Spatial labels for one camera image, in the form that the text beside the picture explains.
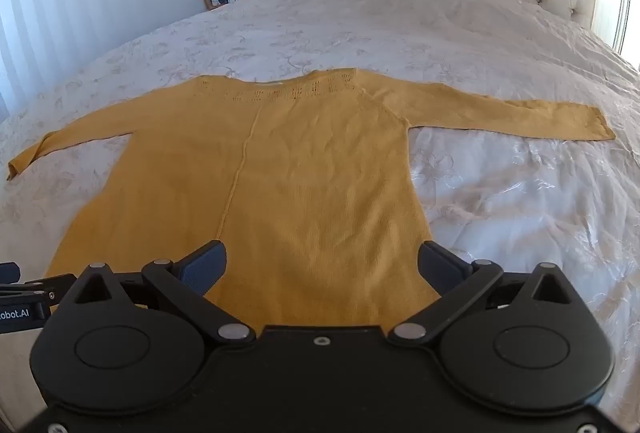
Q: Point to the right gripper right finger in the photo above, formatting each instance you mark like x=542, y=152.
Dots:
x=460, y=285

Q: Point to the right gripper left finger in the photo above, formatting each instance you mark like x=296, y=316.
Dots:
x=179, y=288

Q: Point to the mustard yellow knit sweater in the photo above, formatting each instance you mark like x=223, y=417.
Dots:
x=305, y=182

